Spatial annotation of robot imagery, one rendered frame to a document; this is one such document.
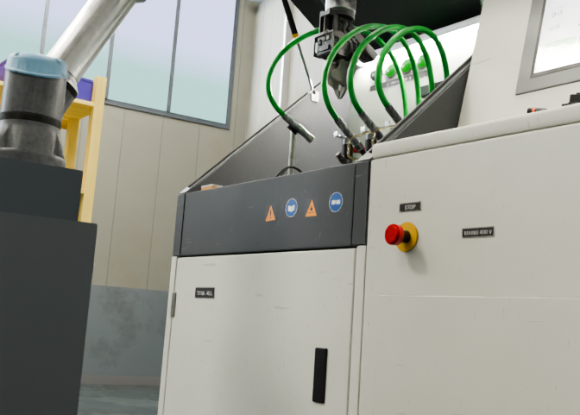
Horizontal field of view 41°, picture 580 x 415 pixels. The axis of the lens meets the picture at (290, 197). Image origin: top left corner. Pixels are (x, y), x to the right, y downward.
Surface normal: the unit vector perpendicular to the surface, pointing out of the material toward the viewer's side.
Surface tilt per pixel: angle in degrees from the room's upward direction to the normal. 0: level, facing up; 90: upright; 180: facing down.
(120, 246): 90
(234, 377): 90
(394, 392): 90
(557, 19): 76
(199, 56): 90
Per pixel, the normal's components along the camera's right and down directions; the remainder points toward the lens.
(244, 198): -0.78, -0.15
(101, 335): 0.51, -0.11
